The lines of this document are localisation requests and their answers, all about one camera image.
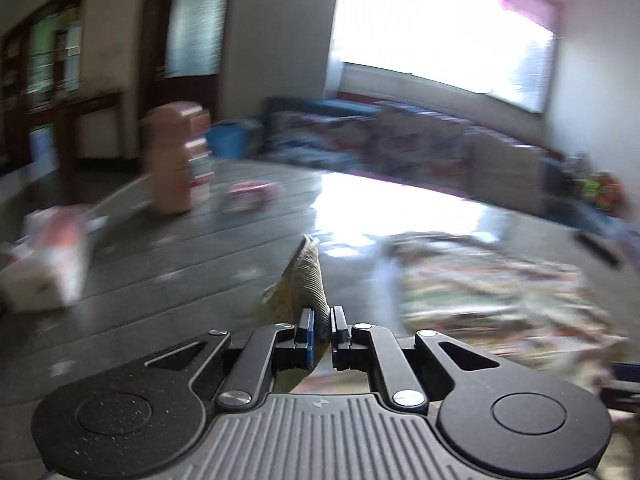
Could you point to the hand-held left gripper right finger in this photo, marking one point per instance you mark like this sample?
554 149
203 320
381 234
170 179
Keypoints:
335 346

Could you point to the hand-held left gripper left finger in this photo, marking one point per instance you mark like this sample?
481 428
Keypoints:
309 342

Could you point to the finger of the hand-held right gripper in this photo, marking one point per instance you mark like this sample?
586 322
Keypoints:
598 248

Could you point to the multicoloured printed garment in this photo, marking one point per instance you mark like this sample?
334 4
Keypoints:
500 285

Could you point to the pile of colourful toys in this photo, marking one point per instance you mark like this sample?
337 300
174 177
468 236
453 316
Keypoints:
600 187

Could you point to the cardboard box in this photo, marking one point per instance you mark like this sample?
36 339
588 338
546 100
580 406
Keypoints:
507 170

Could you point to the pink toy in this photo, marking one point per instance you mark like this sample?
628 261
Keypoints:
252 194

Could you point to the bench with printed cover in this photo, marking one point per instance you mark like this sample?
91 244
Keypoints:
360 135

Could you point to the blue plastic bin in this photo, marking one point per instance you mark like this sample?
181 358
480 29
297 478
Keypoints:
231 140

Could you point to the pink plastic drawer cabinet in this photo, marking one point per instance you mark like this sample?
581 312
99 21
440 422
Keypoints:
175 157

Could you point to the bright window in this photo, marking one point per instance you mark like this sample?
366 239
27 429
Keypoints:
440 30

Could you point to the white and red box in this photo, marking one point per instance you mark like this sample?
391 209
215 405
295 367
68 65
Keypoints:
47 260

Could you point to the dark wooden table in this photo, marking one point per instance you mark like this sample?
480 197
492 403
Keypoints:
90 120

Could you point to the dark door with glass pane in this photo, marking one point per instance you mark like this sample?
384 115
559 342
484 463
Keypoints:
192 22

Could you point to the dark wooden bookshelf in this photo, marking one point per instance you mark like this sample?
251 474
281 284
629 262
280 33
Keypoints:
42 55

